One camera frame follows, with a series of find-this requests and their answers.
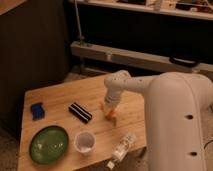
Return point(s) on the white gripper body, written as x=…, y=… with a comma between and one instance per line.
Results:
x=112, y=98

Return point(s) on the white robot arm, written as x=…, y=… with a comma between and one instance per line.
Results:
x=173, y=104

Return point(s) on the green ceramic bowl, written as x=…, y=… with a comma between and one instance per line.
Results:
x=48, y=145

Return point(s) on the black white striped block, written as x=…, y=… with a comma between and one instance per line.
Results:
x=80, y=112

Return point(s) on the clear plastic bottle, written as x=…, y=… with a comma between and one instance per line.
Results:
x=121, y=149

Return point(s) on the clear plastic cup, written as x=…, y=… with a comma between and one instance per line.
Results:
x=84, y=142

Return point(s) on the wooden table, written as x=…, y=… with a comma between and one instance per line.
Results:
x=88, y=93

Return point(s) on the metal pole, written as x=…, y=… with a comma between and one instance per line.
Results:
x=81, y=37

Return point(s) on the blue sponge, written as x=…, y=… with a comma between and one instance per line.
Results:
x=37, y=111

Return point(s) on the background shelf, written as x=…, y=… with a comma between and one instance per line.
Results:
x=150, y=9

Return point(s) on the grey metal rail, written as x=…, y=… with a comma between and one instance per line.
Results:
x=135, y=59

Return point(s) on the black handle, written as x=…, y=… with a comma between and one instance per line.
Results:
x=184, y=63

